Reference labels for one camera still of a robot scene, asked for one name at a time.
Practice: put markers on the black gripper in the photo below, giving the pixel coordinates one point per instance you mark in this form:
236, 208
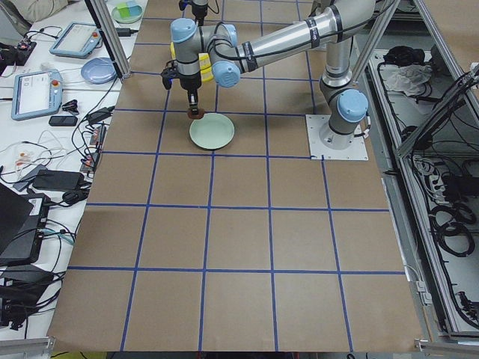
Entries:
188, 83

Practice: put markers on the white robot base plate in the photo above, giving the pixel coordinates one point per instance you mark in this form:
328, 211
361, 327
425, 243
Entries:
324, 144

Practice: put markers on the blue round plate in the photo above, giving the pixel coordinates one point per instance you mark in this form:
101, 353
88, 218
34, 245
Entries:
98, 71

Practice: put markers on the aluminium frame post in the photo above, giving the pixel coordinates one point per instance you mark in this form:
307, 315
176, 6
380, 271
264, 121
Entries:
104, 23

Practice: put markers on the green plate with blocks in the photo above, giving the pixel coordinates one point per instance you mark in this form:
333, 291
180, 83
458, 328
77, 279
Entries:
127, 12

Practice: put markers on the blue teach pendant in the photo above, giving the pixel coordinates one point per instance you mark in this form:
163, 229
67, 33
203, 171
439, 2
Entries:
36, 94
77, 40

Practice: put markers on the brown steamed bun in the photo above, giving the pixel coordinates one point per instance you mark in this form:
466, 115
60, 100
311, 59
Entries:
195, 114

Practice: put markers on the black power adapter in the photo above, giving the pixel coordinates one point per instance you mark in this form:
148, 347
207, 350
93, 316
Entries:
57, 180

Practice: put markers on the light green plate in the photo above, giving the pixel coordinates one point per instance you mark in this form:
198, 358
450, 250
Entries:
213, 131

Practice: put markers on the black laptop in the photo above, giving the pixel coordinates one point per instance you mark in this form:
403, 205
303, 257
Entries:
23, 217

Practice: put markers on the blue teach pendant lower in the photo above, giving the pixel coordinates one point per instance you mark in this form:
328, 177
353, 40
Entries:
36, 94

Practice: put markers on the blue teach pendant upper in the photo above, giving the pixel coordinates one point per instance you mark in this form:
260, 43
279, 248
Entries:
77, 40

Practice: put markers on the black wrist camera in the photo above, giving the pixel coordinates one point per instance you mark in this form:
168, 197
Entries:
169, 73

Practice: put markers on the white crumpled cloth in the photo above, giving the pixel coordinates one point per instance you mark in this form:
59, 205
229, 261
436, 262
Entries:
410, 80

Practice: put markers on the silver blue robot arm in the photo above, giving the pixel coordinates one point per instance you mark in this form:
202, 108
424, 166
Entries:
335, 26

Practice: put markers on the black small remote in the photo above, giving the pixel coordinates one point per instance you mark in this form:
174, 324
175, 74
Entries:
63, 120

